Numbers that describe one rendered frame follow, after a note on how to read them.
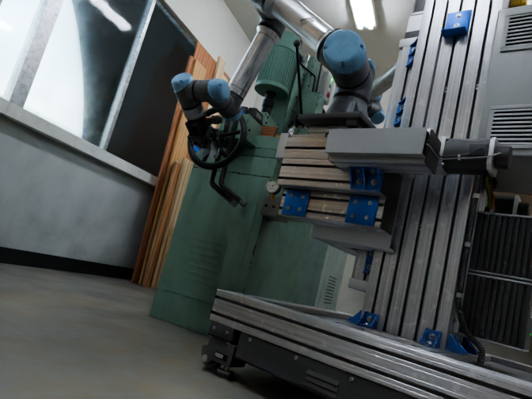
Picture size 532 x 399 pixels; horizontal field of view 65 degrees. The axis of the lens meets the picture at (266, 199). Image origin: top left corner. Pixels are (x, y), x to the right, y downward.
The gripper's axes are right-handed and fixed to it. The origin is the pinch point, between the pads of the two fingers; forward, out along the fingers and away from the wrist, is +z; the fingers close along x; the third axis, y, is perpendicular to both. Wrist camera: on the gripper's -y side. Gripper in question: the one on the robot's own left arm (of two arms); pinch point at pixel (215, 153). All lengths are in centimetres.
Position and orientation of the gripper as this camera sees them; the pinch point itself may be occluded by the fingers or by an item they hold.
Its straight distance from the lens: 169.3
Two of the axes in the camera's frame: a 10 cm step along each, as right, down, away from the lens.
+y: -4.2, 6.9, -5.9
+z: 2.3, 7.1, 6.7
